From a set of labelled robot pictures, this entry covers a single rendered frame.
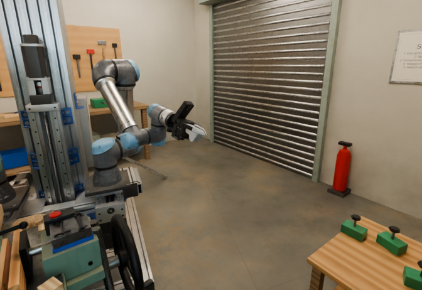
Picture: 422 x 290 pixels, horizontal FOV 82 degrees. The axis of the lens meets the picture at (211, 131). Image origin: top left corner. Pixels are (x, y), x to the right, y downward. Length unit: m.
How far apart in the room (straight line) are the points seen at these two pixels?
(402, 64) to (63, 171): 2.80
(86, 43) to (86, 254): 3.52
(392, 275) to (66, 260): 1.30
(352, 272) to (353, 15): 2.40
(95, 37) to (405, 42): 3.71
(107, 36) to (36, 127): 2.89
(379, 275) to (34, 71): 1.82
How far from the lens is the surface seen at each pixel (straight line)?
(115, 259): 0.95
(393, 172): 3.06
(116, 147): 1.40
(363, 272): 1.44
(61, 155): 1.49
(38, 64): 1.43
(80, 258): 0.84
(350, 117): 3.07
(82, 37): 4.10
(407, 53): 2.87
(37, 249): 0.87
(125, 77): 1.33
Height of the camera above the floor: 1.44
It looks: 16 degrees down
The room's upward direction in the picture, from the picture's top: straight up
